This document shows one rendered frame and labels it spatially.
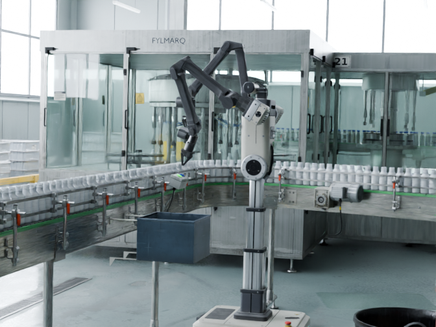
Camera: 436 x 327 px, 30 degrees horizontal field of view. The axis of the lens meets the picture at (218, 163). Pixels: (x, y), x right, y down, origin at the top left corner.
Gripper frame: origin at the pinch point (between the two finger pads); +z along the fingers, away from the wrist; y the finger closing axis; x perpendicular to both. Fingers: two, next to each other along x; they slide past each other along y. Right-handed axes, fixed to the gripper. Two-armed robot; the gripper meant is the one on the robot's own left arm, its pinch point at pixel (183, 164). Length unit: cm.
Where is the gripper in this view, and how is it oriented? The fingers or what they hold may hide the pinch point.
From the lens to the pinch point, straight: 503.6
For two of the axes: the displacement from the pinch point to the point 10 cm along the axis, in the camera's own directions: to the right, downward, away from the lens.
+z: -3.6, 9.2, 1.4
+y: -2.6, 0.5, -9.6
